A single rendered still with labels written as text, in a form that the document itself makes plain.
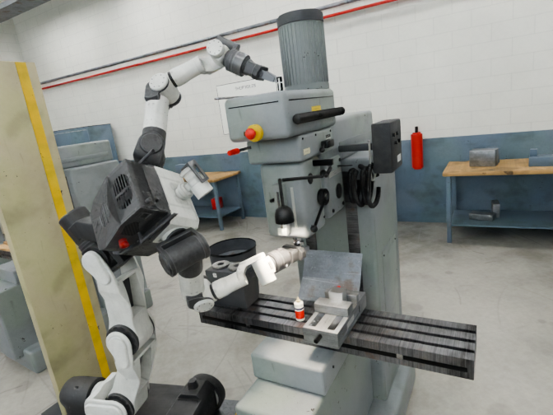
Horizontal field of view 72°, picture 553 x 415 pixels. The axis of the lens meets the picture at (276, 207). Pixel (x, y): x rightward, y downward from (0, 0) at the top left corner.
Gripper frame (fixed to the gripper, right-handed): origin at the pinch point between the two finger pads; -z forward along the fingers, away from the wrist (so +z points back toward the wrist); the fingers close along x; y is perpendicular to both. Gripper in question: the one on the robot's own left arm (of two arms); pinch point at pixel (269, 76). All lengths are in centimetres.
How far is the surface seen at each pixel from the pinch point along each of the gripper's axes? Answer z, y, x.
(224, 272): -11, -92, -5
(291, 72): -4.0, 4.2, -15.3
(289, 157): -22.0, -22.6, 13.6
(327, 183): -37.9, -30.7, -7.9
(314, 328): -59, -78, 22
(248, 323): -33, -104, 5
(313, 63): -10.8, 10.9, -16.5
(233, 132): -0.1, -21.9, 19.0
